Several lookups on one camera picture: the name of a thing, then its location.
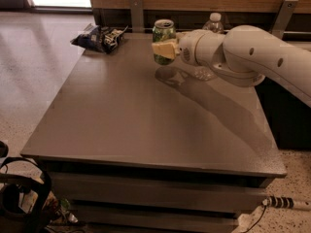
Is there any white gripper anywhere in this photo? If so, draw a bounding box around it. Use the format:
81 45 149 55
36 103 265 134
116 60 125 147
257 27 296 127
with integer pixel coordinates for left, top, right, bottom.
152 29 208 66

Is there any clear plastic water bottle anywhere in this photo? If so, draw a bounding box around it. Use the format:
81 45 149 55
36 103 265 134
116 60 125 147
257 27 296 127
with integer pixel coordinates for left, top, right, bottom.
194 13 224 82

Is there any right metal bracket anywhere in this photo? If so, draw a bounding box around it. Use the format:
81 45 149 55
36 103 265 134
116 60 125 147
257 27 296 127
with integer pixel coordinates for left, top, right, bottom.
270 0 298 39

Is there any left metal bracket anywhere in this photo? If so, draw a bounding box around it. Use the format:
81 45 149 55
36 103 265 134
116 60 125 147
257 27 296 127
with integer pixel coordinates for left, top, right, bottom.
129 0 144 33

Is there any blue chip bag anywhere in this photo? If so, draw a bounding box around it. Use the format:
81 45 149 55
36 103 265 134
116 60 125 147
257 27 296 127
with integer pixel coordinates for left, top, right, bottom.
70 24 127 53

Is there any metal bracket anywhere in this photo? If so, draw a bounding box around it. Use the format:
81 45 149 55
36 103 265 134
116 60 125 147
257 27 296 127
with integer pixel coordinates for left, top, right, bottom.
270 0 298 39
129 0 144 33

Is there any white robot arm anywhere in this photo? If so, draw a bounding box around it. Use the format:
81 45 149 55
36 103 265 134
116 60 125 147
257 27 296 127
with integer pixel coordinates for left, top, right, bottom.
152 25 311 106

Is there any black white striped cable plug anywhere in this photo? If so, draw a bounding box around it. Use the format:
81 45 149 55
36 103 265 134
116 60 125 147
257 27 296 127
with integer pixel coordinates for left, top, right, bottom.
261 195 311 212

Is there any grey drawer cabinet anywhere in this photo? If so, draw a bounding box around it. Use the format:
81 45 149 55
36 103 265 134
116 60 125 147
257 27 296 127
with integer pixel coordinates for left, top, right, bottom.
22 34 286 233

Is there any green soda can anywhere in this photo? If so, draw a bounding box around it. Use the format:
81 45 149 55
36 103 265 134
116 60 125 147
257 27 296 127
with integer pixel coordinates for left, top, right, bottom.
153 19 176 65

